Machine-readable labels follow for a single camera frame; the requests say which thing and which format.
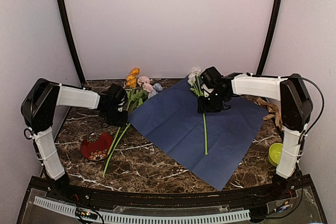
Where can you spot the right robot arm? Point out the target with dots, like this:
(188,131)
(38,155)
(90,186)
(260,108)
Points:
(289,93)

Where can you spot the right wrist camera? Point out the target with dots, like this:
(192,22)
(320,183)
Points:
(206,91)

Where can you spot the black right corner post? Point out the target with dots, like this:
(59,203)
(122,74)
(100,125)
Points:
(269,36)

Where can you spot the pink and blue fake flower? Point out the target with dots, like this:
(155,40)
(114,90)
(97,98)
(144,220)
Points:
(147,89)

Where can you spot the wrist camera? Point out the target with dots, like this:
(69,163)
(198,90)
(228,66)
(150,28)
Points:
(121,104)
(206,91)

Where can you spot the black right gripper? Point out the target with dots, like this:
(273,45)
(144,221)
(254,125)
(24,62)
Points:
(203,107)

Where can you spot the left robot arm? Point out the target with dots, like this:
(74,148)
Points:
(38,110)

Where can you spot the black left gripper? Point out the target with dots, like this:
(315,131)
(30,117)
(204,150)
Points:
(122,121)

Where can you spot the beige satin ribbon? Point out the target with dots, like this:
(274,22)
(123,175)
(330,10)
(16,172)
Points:
(273,112)

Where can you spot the black left corner post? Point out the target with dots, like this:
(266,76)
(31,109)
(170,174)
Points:
(70,41)

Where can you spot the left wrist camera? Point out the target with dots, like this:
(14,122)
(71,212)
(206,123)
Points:
(121,104)

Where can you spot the red floral plate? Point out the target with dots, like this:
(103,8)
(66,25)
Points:
(95,146)

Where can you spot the blue wrapping paper sheet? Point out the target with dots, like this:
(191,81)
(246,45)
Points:
(171,122)

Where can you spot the black corner post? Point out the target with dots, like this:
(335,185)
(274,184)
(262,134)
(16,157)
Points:
(70,41)
(269,36)

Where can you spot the yellow-green bowl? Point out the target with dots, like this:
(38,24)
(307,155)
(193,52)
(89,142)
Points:
(274,154)

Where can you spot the black front frame rail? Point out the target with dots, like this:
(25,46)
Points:
(254,197)

